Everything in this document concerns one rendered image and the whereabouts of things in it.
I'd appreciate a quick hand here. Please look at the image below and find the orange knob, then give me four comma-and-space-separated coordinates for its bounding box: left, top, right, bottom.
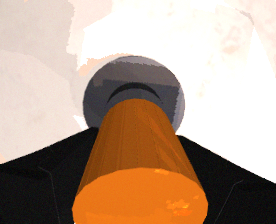
71, 99, 209, 224

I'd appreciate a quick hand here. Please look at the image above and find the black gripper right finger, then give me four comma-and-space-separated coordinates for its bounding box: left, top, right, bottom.
175, 135, 276, 224

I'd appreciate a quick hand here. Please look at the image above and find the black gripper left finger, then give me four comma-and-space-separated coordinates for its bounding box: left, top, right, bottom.
0, 127, 99, 224

